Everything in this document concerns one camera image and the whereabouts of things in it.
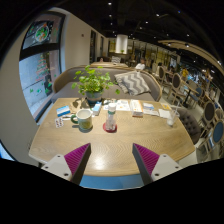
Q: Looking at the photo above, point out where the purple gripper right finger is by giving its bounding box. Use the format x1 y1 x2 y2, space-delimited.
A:
132 142 184 186

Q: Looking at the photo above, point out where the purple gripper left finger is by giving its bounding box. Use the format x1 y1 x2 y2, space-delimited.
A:
41 142 92 186

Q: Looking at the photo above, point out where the clear plastic water bottle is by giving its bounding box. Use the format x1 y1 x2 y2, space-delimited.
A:
106 103 116 127

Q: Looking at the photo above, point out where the red round coaster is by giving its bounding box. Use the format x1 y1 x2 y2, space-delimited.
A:
103 122 117 133

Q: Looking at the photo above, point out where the small brown box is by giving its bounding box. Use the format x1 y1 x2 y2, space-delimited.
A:
132 111 143 117

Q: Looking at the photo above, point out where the white green mug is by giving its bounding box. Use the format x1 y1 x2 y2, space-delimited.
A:
70 109 93 130

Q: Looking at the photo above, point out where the white paper leaflet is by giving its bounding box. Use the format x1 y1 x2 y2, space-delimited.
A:
143 109 160 116

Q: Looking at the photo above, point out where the white paper napkin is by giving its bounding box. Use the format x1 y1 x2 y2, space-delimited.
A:
158 109 170 119

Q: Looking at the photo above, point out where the blue white card box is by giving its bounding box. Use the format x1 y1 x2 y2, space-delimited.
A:
56 106 70 117

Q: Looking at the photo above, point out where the clear plastic cup with straw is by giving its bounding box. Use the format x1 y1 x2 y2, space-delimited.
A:
167 105 180 126

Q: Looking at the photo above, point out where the blue tissue pack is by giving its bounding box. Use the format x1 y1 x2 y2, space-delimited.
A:
92 102 102 116

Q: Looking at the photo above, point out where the grey tufted armchair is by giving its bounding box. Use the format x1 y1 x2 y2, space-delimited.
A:
177 108 201 144

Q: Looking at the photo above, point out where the blue seat wooden chair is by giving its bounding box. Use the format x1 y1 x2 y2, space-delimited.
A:
198 120 224 161

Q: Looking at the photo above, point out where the grey zigzag cushion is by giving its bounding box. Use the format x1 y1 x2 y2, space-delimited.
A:
115 71 151 96

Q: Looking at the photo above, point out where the potted green plant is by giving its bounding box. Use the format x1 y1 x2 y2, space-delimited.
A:
71 65 117 103

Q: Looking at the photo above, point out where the grey curved sofa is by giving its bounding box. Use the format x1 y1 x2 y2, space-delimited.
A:
50 65 163 104

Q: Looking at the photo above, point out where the wooden oval back chair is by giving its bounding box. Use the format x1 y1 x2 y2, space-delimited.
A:
168 73 183 102

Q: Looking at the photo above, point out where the person in white shirt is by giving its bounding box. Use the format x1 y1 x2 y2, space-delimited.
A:
135 58 145 70

